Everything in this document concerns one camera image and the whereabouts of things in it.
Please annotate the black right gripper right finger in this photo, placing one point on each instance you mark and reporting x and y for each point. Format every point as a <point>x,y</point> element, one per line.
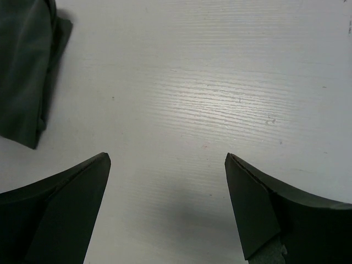
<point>278,223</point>

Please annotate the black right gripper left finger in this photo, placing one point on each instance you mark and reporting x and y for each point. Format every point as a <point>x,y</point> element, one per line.
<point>52,220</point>

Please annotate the dark grey t-shirt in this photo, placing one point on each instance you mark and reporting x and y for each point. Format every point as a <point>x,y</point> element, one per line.
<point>33,39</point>

